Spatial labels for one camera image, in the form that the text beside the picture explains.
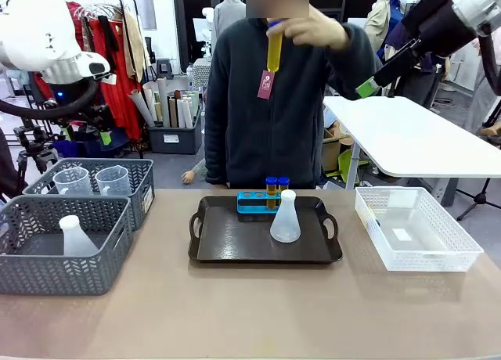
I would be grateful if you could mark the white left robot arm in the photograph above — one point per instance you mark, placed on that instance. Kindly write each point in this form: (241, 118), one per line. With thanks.
(35, 35)

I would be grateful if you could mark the checkered cloth covered table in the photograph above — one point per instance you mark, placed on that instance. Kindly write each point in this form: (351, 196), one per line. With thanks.
(199, 74)

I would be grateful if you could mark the white perforated plastic basket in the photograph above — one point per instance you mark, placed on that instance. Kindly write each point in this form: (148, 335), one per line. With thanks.
(430, 262)

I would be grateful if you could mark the white paper roll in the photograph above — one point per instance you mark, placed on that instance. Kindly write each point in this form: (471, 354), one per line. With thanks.
(181, 113)
(188, 111)

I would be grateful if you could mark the grey stool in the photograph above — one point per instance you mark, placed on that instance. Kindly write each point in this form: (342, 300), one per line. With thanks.
(164, 68)

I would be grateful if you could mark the yellow tube with blue cap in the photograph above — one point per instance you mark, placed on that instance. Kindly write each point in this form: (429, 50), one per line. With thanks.
(372, 215)
(271, 189)
(283, 184)
(274, 51)

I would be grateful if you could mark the black green-padded right gripper finger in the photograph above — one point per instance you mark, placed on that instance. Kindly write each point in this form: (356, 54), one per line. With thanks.
(397, 52)
(395, 68)

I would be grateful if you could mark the black clothes rack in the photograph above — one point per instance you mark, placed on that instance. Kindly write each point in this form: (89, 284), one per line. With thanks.
(133, 0)

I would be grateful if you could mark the translucent white conical flask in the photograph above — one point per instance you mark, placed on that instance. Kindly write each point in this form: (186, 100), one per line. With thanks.
(76, 238)
(285, 227)

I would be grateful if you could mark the person in dark fleece jacket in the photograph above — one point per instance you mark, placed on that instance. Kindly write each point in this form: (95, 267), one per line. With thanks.
(266, 141)

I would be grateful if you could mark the beige hanging garment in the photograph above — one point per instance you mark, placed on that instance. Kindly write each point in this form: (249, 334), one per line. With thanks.
(135, 47)

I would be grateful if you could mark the brown paper roll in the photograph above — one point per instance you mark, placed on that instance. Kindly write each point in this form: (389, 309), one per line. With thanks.
(173, 111)

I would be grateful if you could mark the dark brown plastic tray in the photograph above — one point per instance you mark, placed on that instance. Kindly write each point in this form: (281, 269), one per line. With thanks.
(235, 238)

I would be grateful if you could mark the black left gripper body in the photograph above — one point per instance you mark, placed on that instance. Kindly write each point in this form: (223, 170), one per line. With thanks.
(94, 115)

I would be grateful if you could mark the green chair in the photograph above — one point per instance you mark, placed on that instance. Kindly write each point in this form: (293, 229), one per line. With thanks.
(350, 164)

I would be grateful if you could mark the mannequin in grey hoodie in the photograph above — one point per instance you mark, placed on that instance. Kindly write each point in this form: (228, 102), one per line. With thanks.
(227, 15)

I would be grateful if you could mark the grey woven plastic basket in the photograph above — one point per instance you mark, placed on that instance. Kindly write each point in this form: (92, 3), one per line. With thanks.
(141, 180)
(58, 274)

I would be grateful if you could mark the clear plastic measuring beaker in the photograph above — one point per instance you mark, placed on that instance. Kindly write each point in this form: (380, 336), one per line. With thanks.
(113, 182)
(72, 182)

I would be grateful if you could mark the cardboard box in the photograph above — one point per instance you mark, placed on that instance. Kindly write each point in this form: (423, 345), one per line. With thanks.
(332, 148)

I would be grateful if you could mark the maroon hanging tag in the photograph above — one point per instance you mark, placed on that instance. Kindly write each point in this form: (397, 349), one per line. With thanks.
(266, 85)

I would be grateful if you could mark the person's right forearm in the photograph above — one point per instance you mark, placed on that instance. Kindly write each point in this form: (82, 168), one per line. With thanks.
(217, 152)

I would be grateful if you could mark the cream paper roll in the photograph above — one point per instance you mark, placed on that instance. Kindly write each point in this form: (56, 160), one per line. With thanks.
(158, 101)

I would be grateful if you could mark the person's left forearm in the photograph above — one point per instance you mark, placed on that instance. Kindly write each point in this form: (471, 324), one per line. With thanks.
(356, 62)

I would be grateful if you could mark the person's right hand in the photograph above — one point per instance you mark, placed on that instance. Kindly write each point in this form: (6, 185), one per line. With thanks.
(219, 186)

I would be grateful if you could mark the black light stand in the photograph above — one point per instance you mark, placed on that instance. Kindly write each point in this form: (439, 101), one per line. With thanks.
(479, 195)

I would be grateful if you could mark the person's left hand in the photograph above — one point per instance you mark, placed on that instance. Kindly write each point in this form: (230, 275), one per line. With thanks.
(317, 29)

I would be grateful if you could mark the black green-padded left gripper finger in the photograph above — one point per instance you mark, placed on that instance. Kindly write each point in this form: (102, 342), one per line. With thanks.
(106, 137)
(69, 134)

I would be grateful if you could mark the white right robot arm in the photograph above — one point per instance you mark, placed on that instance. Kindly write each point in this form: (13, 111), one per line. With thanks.
(477, 4)

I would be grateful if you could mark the background person in beige coat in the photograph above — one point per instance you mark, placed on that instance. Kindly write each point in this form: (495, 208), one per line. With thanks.
(385, 19)

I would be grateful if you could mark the red hanging garment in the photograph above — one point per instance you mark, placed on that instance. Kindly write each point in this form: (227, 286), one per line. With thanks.
(113, 82)

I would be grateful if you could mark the grey storage bin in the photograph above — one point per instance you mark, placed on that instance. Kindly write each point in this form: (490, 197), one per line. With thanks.
(176, 139)

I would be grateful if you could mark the white background table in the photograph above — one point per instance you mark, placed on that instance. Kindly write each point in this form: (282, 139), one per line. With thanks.
(411, 141)

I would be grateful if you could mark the grey paper roll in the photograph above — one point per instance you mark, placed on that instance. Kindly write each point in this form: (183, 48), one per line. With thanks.
(141, 107)

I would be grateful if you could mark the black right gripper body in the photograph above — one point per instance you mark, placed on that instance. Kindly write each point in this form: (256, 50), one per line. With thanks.
(438, 27)

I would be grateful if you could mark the skin coloured mannequin hand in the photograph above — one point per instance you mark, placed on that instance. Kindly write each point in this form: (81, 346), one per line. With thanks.
(192, 177)

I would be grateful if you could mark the blue test tube rack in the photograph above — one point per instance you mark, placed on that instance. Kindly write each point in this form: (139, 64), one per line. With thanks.
(244, 207)

